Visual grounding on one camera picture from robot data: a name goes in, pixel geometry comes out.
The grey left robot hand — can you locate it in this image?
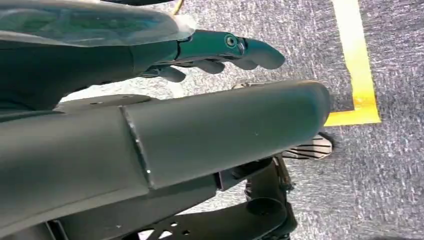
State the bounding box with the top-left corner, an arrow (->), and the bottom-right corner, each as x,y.
0,0 -> 332,238

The ribbed robot right foot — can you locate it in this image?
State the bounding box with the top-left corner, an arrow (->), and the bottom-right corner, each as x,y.
281,132 -> 334,161

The yellow floor tape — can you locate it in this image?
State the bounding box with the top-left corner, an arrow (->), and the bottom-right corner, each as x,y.
324,0 -> 382,127

